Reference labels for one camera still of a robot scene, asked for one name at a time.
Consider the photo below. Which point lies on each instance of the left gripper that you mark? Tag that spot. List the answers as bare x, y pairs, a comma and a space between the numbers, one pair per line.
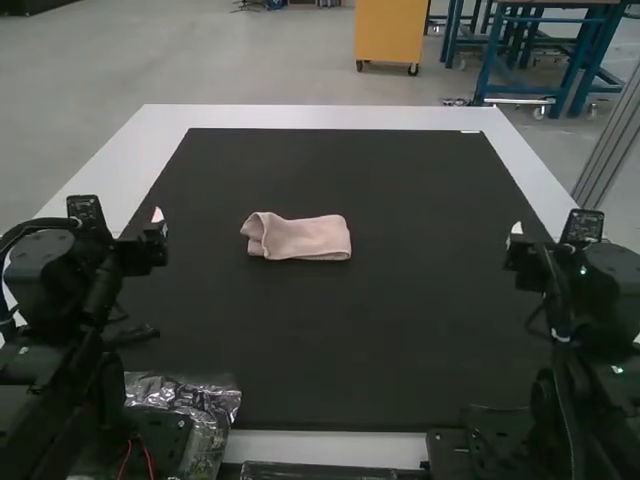
145, 252

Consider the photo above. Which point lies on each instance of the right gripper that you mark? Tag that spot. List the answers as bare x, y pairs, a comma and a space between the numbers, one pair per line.
530, 265

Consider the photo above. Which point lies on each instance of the pale towel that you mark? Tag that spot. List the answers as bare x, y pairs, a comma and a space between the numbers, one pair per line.
305, 237

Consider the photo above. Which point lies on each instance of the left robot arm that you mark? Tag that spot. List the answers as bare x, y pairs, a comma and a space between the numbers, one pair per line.
45, 260

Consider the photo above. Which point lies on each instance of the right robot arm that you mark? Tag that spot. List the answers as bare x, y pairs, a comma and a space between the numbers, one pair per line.
610, 280

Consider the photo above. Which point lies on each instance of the silver foil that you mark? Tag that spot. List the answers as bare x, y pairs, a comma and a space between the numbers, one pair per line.
200, 395

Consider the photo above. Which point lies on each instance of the black mat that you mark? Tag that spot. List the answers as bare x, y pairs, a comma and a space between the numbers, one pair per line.
350, 340

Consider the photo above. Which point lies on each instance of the yellow wheeled cart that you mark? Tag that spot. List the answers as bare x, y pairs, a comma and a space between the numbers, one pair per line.
390, 35

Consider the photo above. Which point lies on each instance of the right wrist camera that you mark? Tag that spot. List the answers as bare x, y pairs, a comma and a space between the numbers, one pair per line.
582, 225

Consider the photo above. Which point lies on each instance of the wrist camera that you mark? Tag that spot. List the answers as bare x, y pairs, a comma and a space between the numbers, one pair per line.
87, 215
582, 225

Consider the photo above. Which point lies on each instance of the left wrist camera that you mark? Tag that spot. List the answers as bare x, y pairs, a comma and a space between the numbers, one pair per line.
87, 215

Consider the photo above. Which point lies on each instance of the aluminium frame post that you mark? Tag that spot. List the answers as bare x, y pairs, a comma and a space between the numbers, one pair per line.
610, 145

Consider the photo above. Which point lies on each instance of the blue metal frame trolley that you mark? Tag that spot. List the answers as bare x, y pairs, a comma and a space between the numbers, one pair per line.
570, 60
465, 30

